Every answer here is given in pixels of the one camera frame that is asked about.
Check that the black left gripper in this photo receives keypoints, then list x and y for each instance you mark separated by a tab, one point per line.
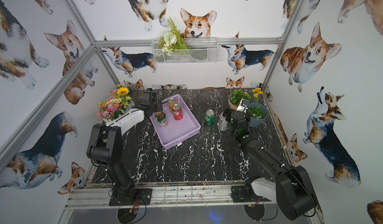
156	108

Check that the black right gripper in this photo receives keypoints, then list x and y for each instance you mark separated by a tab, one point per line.
234	115

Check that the tall white energy can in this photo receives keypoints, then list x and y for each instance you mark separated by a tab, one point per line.
222	123
161	119

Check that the orange soda can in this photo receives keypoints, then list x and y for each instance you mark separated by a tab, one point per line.
171	102

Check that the red cola can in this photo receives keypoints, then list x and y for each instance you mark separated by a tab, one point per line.
177	112

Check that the green soda can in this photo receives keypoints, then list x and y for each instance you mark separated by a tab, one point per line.
209	117

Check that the lilac perforated plastic basket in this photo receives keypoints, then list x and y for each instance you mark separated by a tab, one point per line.
176	131

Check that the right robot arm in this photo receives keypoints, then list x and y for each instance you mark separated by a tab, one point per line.
290	188

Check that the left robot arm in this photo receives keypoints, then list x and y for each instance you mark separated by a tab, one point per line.
105	148

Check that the peach plastic flower pot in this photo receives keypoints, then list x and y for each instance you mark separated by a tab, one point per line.
232	106

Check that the yellow artificial flower stem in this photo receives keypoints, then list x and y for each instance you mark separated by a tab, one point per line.
256	98

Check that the blue-grey plastic flower pot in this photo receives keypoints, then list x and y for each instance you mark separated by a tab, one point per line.
253	122

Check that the green artificial succulent plant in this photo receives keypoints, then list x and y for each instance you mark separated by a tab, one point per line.
237	95

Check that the colourful artificial flower bouquet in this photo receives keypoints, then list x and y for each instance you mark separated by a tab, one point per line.
119	96

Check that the white green flower bunch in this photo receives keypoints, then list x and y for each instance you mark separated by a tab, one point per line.
172	42

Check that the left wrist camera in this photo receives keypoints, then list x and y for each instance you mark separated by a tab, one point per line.
148	98

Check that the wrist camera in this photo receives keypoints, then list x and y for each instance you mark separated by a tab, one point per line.
148	98
243	105

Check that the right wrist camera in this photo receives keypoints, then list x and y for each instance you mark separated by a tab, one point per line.
243	105

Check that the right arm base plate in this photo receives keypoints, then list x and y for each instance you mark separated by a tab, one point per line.
245	194

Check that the white wire wall basket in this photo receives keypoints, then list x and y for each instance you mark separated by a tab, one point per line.
202	50

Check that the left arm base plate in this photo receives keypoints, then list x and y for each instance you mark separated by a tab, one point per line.
139	197

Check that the aluminium frame rail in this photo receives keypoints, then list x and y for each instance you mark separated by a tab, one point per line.
163	196

